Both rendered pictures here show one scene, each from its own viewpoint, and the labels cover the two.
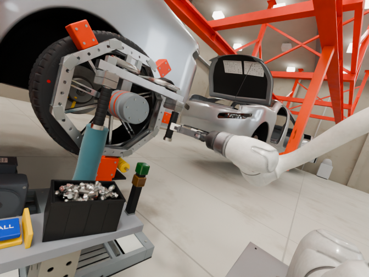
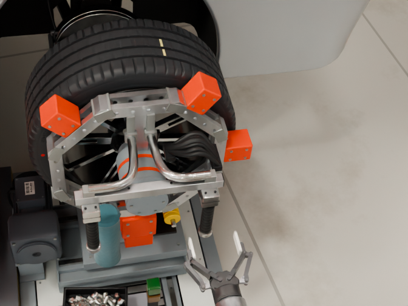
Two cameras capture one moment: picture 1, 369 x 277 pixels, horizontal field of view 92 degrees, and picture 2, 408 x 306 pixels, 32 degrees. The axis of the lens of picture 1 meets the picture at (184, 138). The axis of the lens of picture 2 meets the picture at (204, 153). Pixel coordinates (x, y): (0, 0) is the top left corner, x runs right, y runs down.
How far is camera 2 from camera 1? 1.77 m
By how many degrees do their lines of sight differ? 51
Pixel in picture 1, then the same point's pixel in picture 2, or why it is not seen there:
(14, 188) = (46, 240)
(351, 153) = not seen: outside the picture
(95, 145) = (105, 239)
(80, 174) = (98, 257)
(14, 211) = (53, 256)
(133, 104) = (139, 201)
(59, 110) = (61, 194)
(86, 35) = (63, 126)
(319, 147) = not seen: outside the picture
